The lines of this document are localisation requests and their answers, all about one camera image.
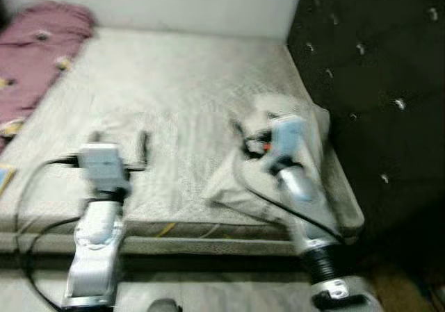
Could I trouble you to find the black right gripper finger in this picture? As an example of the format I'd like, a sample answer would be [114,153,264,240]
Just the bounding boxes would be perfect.
[231,120,251,153]

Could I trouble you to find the white pillow green tree print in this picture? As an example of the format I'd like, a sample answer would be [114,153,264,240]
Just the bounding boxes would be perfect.
[202,92,334,231]

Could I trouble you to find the colourful yellow-edged picture book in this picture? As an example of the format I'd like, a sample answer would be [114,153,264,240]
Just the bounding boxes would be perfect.
[0,163,19,196]

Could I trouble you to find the beige quilted mattress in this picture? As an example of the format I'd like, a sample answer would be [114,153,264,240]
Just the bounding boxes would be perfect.
[0,26,367,238]

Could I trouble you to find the mauve cartoon print blanket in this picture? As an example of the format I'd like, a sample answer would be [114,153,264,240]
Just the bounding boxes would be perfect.
[0,0,96,149]

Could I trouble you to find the grey bed base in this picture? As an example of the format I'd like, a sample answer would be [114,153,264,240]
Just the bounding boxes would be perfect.
[0,230,362,258]

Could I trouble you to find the black tufted headboard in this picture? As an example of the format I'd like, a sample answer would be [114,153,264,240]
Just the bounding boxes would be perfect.
[286,0,445,257]

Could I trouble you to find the grey robot left leg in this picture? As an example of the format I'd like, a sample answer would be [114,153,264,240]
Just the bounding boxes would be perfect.
[147,297,184,312]

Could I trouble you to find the brown woven floor mat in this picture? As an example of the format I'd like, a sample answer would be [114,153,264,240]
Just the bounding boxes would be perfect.
[367,263,445,312]

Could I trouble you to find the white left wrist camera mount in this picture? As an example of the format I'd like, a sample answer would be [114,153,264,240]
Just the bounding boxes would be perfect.
[77,143,131,196]

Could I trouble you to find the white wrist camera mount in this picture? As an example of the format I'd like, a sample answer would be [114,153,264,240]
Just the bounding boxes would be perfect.
[77,143,131,196]
[267,115,308,163]

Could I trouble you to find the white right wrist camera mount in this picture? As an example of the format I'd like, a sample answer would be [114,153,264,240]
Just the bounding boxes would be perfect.
[267,115,308,163]

